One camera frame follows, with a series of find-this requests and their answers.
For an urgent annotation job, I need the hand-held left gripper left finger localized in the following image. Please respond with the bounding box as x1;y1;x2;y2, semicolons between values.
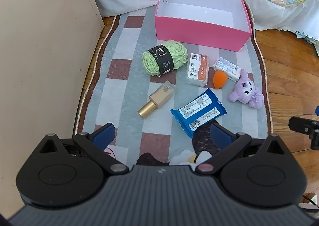
36;123;129;174

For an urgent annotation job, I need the white orange floss box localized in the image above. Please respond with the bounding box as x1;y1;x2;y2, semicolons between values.
185;53;209;88

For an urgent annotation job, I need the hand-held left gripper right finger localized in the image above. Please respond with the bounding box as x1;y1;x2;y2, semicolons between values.
195;123;286;175

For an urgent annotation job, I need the black cable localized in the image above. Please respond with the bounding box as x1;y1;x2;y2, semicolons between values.
299;192;319;214

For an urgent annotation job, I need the blue wet wipes packet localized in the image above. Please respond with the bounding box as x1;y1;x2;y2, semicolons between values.
170;88;228;139

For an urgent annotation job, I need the green yarn ball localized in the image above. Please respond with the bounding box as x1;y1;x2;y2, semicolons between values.
142;41;188;77

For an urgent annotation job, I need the pink cardboard box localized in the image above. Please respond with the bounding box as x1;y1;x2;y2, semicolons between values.
154;0;253;52

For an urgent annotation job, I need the purple plush toy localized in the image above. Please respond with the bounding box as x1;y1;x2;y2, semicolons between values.
228;69;265;109

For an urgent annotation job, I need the gold foundation bottle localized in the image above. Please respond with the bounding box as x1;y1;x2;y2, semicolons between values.
137;80;176;118

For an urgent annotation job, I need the checkered rug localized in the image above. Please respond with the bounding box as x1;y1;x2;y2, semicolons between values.
72;0;273;167

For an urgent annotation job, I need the beige wooden board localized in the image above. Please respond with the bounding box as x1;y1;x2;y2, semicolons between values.
0;0;105;218

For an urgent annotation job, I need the orange makeup sponge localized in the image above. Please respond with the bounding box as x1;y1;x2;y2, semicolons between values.
213;71;225;89

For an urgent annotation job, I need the white tissue packet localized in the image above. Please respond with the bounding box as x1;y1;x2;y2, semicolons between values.
214;57;243;82

